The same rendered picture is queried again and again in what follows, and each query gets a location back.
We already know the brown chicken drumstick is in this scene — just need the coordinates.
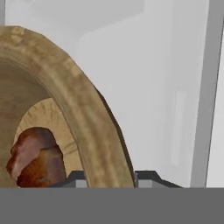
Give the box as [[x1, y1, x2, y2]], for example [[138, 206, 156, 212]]
[[6, 127, 67, 189]]

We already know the tan wooden bowl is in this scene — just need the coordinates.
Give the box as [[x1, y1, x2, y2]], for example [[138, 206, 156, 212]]
[[0, 25, 137, 189]]

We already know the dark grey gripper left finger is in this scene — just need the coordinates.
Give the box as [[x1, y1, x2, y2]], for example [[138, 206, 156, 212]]
[[50, 170, 89, 189]]

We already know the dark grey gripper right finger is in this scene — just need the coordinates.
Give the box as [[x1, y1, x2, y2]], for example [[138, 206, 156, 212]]
[[134, 171, 184, 189]]

